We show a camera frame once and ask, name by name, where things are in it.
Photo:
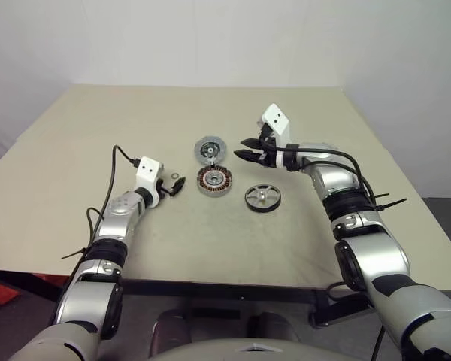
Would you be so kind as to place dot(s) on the round grey motor lid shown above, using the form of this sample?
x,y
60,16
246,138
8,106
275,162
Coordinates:
x,y
201,150

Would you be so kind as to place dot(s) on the dark rounded shape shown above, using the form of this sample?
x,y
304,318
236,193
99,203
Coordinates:
x,y
171,331

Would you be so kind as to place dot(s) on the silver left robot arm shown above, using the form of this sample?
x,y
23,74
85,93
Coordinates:
x,y
116,210

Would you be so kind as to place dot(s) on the grey robot torso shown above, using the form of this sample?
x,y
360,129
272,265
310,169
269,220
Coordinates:
x,y
218,353

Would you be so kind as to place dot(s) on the black table frame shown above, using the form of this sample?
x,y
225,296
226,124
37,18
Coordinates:
x,y
338,308

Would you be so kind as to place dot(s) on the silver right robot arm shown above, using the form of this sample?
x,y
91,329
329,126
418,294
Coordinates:
x,y
379,255

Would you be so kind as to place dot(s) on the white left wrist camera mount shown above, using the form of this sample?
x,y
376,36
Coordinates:
x,y
148,169

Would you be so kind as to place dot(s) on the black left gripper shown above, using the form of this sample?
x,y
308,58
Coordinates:
x,y
163,188

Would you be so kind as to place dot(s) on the black zip tie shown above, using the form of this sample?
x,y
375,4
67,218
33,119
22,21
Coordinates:
x,y
391,203
73,254

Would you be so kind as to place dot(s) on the silver spoked rotor black rim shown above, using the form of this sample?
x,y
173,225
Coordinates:
x,y
261,195

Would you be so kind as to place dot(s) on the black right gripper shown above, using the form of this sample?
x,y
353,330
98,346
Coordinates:
x,y
270,144

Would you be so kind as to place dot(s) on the round motor housing copper windings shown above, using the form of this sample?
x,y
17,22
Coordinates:
x,y
224,183

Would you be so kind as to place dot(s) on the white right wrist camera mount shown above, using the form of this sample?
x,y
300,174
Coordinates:
x,y
276,118

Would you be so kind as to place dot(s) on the red object under table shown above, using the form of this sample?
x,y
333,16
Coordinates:
x,y
2,293

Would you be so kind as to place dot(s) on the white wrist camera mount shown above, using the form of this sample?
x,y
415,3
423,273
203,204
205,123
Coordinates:
x,y
276,118
148,169

